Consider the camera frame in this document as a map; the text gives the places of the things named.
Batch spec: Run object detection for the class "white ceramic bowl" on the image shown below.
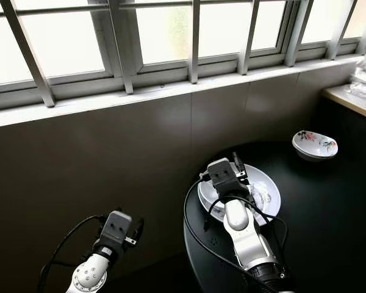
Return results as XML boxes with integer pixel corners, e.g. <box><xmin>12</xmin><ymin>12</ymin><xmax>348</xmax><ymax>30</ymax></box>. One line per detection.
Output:
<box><xmin>199</xmin><ymin>166</ymin><xmax>218</xmax><ymax>208</ymax></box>

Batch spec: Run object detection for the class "large white floral plate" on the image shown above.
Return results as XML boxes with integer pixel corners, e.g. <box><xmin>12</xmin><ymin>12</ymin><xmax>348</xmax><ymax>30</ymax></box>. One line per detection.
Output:
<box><xmin>198</xmin><ymin>163</ymin><xmax>282</xmax><ymax>227</ymax></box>

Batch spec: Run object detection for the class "small white floral dish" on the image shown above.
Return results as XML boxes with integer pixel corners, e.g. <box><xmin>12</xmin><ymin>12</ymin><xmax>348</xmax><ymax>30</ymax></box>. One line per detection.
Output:
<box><xmin>292</xmin><ymin>129</ymin><xmax>339</xmax><ymax>162</ymax></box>

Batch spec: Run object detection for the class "black round table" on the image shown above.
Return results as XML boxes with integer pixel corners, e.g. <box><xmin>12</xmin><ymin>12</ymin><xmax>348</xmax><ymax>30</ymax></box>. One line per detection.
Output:
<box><xmin>182</xmin><ymin>140</ymin><xmax>366</xmax><ymax>293</ymax></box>

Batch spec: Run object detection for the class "white window sill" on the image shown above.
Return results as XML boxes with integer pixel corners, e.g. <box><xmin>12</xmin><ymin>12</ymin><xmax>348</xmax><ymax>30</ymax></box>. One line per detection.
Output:
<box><xmin>0</xmin><ymin>54</ymin><xmax>366</xmax><ymax>130</ymax></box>

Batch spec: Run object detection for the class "light wooden counter top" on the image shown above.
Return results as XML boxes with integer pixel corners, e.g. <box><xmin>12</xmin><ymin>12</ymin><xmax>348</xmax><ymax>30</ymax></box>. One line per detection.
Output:
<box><xmin>321</xmin><ymin>84</ymin><xmax>366</xmax><ymax>123</ymax></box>

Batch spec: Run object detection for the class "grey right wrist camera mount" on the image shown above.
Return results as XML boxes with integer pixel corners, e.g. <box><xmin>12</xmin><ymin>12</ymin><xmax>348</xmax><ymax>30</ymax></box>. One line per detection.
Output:
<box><xmin>207</xmin><ymin>157</ymin><xmax>247</xmax><ymax>190</ymax></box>

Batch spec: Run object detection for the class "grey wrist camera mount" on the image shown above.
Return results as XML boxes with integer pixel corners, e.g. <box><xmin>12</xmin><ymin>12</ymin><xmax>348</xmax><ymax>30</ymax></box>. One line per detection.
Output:
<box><xmin>102</xmin><ymin>210</ymin><xmax>140</xmax><ymax>247</ymax></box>
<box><xmin>207</xmin><ymin>157</ymin><xmax>247</xmax><ymax>190</ymax></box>

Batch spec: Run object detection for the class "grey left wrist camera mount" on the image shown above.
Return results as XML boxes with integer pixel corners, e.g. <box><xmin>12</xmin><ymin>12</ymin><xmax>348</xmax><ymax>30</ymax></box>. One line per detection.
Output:
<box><xmin>102</xmin><ymin>210</ymin><xmax>140</xmax><ymax>247</ymax></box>

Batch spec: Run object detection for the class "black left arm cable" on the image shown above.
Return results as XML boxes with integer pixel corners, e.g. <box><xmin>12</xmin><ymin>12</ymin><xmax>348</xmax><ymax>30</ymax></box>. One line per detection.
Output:
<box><xmin>37</xmin><ymin>214</ymin><xmax>106</xmax><ymax>293</ymax></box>

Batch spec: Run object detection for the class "white barred window frame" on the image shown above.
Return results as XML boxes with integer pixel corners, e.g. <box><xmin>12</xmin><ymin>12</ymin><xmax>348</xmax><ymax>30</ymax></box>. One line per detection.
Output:
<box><xmin>0</xmin><ymin>0</ymin><xmax>366</xmax><ymax>114</ymax></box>

